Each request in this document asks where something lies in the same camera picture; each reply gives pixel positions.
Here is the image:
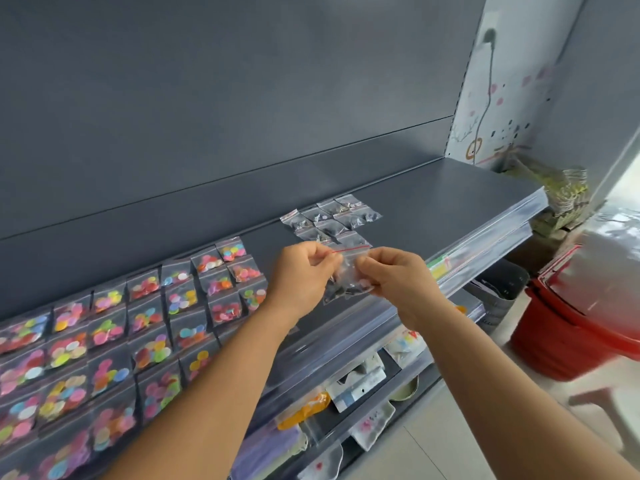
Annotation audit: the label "red container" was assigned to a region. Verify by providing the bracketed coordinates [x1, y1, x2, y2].
[509, 243, 640, 384]

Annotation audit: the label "person's left forearm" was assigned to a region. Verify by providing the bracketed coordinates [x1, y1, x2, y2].
[102, 303, 302, 480]

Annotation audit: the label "black basket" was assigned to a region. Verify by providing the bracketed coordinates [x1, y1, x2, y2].
[471, 258, 532, 337]

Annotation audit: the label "person's right hand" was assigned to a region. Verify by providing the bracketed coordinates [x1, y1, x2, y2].
[355, 247, 452, 331]

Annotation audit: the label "brown cardboard box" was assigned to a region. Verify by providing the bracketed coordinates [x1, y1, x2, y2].
[506, 228, 572, 277]

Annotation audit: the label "rows of small dark packets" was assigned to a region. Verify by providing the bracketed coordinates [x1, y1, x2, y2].
[279, 193, 384, 251]

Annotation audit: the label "large translucent plastic sheet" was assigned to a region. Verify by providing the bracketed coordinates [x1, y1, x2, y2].
[546, 208, 640, 327]

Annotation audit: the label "clear packet with purple item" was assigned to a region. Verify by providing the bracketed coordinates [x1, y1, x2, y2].
[231, 423, 309, 480]

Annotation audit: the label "pale pink plastic stool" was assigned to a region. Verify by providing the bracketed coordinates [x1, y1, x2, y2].
[569, 386, 640, 451]

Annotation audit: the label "white blue flat packet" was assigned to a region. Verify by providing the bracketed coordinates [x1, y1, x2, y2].
[331, 366, 388, 413]

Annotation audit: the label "white colourful print packet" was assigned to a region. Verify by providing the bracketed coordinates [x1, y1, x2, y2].
[383, 326, 427, 369]

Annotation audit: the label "person's left hand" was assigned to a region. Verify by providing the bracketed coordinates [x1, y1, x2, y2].
[265, 241, 346, 327]

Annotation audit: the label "pale green bowl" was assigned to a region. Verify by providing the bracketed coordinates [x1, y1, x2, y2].
[389, 373, 421, 403]

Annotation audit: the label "person's right forearm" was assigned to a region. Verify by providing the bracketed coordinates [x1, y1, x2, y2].
[399, 304, 640, 480]

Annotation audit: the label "orange yellow packet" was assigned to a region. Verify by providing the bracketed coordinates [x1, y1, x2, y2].
[276, 391, 333, 431]

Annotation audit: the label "black power cable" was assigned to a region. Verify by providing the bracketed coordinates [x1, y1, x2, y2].
[463, 26, 499, 161]

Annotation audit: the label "white illustrated side panel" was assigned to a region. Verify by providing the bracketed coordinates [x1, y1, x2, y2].
[443, 0, 587, 171]

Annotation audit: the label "bundle of yellow green packets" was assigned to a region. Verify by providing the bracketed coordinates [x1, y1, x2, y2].
[503, 156, 592, 237]

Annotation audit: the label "white dish with pink print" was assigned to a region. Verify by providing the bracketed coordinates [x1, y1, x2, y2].
[303, 443, 346, 480]
[349, 398, 398, 453]

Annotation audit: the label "clear zip packet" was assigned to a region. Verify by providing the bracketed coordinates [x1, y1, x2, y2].
[321, 243, 377, 307]

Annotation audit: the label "grid of arranged button bags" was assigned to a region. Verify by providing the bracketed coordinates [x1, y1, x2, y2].
[0, 236, 269, 480]

